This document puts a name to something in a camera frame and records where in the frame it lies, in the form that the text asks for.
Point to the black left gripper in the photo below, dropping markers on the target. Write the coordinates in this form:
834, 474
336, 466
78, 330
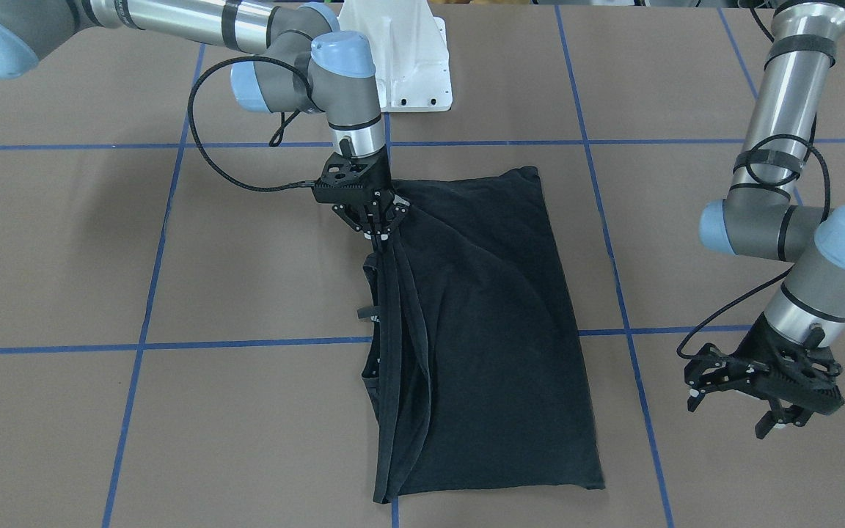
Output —
763, 344

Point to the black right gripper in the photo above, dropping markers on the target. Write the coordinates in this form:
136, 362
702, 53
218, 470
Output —
381, 176

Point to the black printed t-shirt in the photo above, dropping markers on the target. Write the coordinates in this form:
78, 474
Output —
475, 373

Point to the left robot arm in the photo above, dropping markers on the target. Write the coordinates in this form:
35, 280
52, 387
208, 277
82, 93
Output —
778, 207

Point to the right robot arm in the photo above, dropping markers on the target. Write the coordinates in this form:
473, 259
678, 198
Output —
289, 61

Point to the brown table cover mat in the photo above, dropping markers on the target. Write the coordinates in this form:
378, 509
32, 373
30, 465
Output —
175, 351

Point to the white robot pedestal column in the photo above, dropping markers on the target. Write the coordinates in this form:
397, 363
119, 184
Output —
409, 46

